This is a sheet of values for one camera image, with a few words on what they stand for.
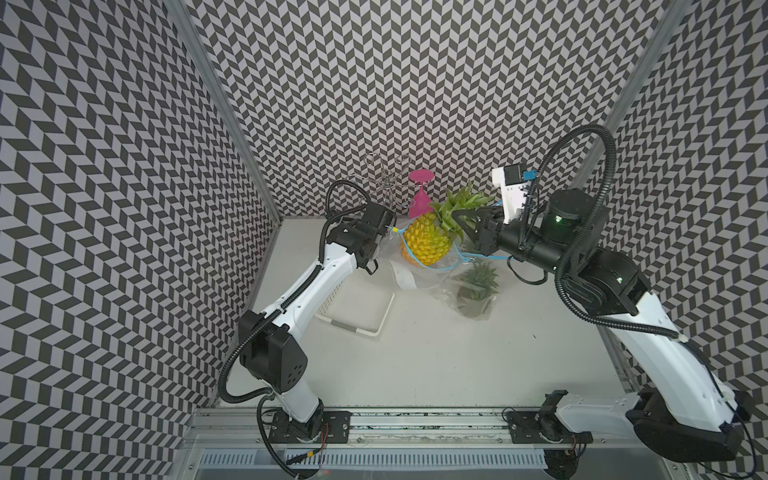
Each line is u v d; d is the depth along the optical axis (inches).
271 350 16.7
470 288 31.8
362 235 23.2
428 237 22.2
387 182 31.0
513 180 17.4
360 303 33.9
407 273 28.8
